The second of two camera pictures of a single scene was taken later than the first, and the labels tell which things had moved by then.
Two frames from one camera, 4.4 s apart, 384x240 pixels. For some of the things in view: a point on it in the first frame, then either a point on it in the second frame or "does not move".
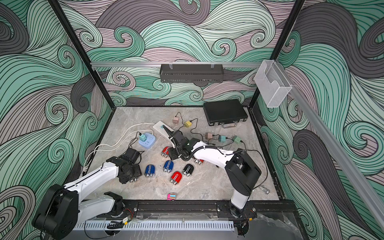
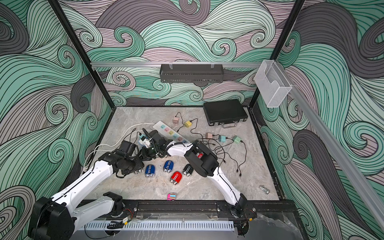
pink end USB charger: x=175 y=120 does not move
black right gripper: x=172 y=155 to x=145 y=154
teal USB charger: x=222 y=138 does not move
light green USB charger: x=236 y=139 does not move
